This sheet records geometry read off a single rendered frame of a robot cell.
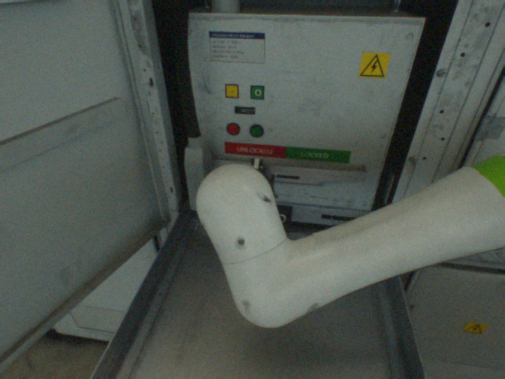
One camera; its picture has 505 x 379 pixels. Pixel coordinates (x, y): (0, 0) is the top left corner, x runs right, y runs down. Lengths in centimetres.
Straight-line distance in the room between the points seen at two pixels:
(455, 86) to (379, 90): 14
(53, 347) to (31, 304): 110
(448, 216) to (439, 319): 79
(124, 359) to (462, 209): 64
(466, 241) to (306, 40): 48
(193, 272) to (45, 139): 44
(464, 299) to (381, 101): 66
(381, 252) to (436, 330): 85
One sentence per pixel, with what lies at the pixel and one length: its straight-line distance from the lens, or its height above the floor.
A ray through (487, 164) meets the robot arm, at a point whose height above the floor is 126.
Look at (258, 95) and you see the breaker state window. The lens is 76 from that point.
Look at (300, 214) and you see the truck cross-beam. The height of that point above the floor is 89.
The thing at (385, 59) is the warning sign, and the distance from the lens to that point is 75.
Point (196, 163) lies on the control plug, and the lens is 75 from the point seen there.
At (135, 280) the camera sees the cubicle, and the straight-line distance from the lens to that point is 125.
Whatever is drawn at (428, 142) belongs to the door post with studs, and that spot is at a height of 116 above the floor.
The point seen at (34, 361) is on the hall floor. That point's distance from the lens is 192.
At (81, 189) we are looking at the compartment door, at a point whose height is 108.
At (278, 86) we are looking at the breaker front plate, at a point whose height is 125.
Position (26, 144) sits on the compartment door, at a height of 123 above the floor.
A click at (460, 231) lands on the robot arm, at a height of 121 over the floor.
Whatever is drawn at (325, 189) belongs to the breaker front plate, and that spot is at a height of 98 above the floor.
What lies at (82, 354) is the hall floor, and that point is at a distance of 183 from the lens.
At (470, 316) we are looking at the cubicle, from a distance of 123.
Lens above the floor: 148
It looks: 36 degrees down
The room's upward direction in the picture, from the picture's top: straight up
